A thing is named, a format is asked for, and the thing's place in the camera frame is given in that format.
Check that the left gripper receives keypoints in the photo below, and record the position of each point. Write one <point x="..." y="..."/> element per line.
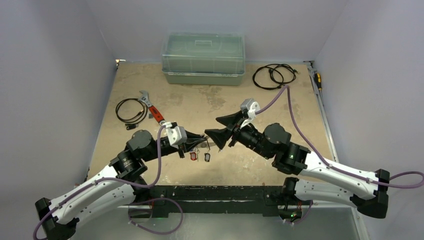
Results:
<point x="191" y="140"/>

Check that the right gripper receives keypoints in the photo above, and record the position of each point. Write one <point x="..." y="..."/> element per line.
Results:
<point x="234" y="133"/>

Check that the red tagged key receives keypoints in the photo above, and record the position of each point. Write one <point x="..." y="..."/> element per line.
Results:
<point x="193" y="155"/>

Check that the black tagged key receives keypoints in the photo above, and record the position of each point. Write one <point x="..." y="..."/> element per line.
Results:
<point x="207" y="157"/>

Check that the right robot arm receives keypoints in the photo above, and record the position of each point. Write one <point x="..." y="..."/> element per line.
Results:
<point x="310" y="176"/>

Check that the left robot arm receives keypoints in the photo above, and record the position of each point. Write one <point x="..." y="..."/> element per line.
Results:
<point x="134" y="171"/>

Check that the clear lidded green box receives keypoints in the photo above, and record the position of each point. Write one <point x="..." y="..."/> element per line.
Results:
<point x="204" y="58"/>

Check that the yellow black screwdriver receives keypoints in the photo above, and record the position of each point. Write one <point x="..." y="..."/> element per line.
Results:
<point x="318" y="81"/>

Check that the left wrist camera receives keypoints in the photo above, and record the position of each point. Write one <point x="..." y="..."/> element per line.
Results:
<point x="175" y="133"/>

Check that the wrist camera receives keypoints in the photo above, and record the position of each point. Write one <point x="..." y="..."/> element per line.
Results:
<point x="175" y="133"/>
<point x="248" y="107"/>

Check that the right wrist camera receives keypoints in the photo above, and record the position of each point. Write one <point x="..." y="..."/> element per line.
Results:
<point x="248" y="107"/>

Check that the red handled adjustable wrench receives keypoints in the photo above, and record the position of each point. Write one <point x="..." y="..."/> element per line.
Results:
<point x="153" y="110"/>

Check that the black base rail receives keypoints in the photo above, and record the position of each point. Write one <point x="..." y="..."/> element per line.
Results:
<point x="268" y="201"/>

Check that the aluminium frame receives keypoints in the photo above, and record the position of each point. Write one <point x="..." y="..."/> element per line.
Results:
<point x="321" y="221"/>

